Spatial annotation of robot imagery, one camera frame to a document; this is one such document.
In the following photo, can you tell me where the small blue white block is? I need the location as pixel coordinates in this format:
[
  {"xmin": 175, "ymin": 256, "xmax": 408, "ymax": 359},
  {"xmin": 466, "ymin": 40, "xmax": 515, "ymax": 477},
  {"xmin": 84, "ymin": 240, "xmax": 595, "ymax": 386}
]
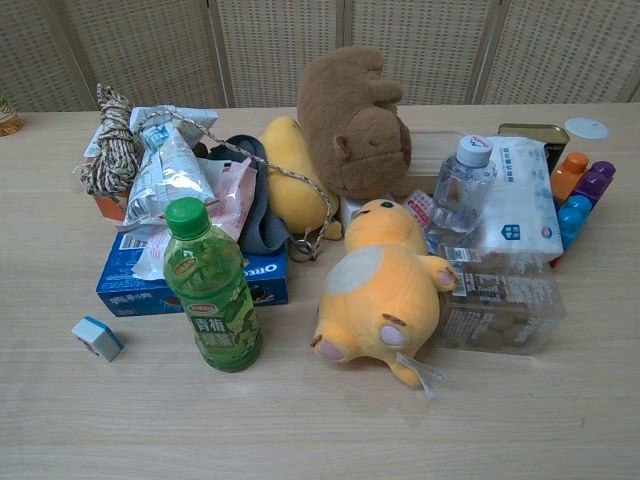
[{"xmin": 70, "ymin": 315, "xmax": 125, "ymax": 364}]

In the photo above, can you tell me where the small white box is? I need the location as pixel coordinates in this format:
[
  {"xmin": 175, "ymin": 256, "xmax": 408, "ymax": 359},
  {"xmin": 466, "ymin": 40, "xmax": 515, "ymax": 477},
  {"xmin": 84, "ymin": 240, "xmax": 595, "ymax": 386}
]
[{"xmin": 338, "ymin": 196, "xmax": 372, "ymax": 227}]

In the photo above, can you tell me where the yellow mango plush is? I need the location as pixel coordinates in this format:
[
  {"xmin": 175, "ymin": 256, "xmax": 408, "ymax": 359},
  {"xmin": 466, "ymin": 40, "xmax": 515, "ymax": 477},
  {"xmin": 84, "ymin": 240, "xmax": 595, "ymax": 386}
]
[{"xmin": 259, "ymin": 116, "xmax": 344, "ymax": 242}]

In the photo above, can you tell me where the grey cloth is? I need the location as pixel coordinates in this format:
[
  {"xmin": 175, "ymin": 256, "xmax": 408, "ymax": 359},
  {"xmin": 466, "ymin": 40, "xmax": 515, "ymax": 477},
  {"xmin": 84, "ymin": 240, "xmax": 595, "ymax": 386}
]
[{"xmin": 206, "ymin": 133, "xmax": 294, "ymax": 257}]

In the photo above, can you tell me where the yellow duck plush toy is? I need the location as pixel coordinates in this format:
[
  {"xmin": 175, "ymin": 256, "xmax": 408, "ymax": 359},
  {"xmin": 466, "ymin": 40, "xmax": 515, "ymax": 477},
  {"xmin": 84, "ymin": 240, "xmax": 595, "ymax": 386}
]
[{"xmin": 310, "ymin": 198, "xmax": 461, "ymax": 401}]

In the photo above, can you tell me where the pink snack packet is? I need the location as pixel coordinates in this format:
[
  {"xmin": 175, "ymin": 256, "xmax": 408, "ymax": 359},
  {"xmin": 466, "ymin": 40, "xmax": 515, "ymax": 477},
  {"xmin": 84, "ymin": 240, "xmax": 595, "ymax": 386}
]
[{"xmin": 131, "ymin": 159, "xmax": 259, "ymax": 282}]

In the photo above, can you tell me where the red white small packet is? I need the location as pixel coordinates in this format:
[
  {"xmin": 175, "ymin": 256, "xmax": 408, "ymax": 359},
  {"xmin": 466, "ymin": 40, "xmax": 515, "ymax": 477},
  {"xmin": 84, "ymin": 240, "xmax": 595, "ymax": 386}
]
[{"xmin": 402, "ymin": 188, "xmax": 438, "ymax": 233}]

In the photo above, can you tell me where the green tea bottle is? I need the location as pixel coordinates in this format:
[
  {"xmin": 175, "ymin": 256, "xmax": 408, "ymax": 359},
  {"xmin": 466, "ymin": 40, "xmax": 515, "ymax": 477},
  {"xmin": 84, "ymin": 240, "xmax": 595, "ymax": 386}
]
[{"xmin": 163, "ymin": 196, "xmax": 264, "ymax": 374}]

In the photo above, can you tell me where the brown capybara plush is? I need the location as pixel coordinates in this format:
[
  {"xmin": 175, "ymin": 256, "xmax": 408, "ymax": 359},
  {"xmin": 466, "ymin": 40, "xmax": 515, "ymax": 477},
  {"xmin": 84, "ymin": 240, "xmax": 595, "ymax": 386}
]
[{"xmin": 297, "ymin": 45, "xmax": 414, "ymax": 201}]

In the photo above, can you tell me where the clear water bottle white cap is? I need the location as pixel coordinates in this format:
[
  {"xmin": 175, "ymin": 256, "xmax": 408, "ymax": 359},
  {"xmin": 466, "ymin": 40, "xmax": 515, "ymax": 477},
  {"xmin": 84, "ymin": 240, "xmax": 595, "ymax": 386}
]
[{"xmin": 430, "ymin": 134, "xmax": 498, "ymax": 235}]

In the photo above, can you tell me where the silver foil snack bag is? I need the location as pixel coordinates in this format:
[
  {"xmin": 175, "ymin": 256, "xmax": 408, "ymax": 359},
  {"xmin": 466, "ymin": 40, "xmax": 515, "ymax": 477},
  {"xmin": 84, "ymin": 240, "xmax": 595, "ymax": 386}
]
[{"xmin": 84, "ymin": 104, "xmax": 222, "ymax": 232}]

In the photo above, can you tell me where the wicker folding screen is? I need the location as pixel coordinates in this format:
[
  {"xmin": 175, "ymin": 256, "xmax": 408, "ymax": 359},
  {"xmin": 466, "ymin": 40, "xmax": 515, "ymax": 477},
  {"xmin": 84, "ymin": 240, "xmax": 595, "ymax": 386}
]
[{"xmin": 0, "ymin": 0, "xmax": 640, "ymax": 114}]

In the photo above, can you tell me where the blue Oreo cookie box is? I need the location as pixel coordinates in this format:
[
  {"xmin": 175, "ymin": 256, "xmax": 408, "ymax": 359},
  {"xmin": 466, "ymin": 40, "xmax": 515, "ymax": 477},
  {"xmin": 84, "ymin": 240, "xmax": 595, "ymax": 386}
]
[{"xmin": 95, "ymin": 230, "xmax": 291, "ymax": 319}]

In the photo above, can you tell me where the clear plastic cookie box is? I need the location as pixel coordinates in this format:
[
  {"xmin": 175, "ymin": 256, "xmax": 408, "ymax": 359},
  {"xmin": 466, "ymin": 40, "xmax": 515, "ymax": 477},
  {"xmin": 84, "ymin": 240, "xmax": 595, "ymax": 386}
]
[{"xmin": 433, "ymin": 243, "xmax": 568, "ymax": 357}]

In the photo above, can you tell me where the white tissue pack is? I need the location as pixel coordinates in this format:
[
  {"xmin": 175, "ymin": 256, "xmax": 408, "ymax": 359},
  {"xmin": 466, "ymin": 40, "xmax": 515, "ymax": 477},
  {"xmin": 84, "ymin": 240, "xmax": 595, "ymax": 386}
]
[{"xmin": 478, "ymin": 134, "xmax": 566, "ymax": 264}]

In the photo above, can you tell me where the small orange box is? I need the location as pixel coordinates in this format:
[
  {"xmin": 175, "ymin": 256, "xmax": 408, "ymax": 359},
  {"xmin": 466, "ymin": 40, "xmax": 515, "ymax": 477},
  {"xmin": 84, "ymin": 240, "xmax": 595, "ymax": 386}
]
[{"xmin": 93, "ymin": 191, "xmax": 129, "ymax": 223}]

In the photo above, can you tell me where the gold tin can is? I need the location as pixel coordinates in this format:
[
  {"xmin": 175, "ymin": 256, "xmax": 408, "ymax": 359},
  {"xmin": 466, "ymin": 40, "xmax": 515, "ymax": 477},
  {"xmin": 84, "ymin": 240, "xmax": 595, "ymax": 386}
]
[{"xmin": 497, "ymin": 123, "xmax": 572, "ymax": 174}]

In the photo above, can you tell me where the blue toy block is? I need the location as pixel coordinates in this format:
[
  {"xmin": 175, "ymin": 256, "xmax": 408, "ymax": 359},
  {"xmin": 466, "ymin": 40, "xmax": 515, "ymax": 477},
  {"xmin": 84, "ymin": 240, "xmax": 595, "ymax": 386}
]
[{"xmin": 555, "ymin": 194, "xmax": 593, "ymax": 250}]

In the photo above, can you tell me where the purple toy block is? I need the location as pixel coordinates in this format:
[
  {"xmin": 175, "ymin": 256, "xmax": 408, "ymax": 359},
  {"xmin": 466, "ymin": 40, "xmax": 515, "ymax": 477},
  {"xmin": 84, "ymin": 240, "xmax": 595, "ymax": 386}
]
[{"xmin": 571, "ymin": 160, "xmax": 617, "ymax": 207}]

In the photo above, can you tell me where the white round lid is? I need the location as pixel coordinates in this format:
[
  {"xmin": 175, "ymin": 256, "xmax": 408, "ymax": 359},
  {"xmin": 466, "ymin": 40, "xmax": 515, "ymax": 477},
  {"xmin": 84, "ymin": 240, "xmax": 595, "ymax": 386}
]
[{"xmin": 564, "ymin": 117, "xmax": 612, "ymax": 141}]

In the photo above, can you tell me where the metal carabiner ring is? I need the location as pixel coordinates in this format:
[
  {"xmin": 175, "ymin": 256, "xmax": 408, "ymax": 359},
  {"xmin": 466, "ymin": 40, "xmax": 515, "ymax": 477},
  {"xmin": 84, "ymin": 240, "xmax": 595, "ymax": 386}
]
[{"xmin": 287, "ymin": 234, "xmax": 322, "ymax": 264}]

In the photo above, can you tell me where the braided rope bundle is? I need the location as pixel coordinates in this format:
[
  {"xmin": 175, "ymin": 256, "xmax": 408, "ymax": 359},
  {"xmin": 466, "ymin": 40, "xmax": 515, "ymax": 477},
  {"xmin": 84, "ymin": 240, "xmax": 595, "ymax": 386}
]
[{"xmin": 73, "ymin": 83, "xmax": 341, "ymax": 262}]

